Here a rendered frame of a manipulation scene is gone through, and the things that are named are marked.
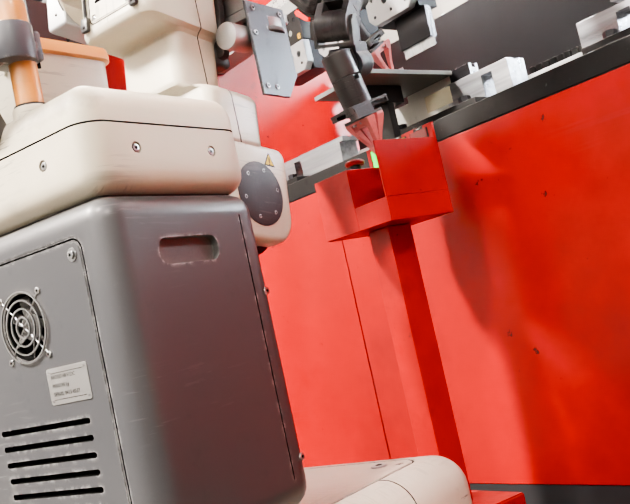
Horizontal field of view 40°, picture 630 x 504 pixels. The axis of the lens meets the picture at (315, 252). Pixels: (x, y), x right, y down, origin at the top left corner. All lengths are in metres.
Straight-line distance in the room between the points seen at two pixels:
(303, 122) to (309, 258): 0.83
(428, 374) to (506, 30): 1.23
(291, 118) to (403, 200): 1.36
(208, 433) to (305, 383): 1.36
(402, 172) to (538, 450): 0.63
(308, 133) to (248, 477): 2.05
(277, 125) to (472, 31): 0.70
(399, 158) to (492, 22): 1.07
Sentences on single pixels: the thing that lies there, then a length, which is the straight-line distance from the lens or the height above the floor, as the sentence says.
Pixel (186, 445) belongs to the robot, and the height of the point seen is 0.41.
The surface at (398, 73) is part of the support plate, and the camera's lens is 1.89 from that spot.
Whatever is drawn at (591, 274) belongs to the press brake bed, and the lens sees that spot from 1.67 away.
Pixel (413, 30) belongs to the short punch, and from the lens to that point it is 2.12.
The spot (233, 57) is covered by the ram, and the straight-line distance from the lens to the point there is 2.68.
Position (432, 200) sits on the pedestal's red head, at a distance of 1.64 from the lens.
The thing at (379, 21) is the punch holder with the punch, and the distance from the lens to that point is 2.15.
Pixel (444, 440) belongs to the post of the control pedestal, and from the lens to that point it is 1.68.
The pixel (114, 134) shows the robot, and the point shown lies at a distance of 0.96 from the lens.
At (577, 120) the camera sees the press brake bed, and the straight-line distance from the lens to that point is 1.66.
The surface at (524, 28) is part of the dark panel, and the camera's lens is 2.55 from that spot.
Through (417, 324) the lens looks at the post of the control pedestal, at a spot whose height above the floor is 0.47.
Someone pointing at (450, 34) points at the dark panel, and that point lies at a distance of 2.72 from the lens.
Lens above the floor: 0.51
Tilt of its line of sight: 5 degrees up
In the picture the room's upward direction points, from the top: 12 degrees counter-clockwise
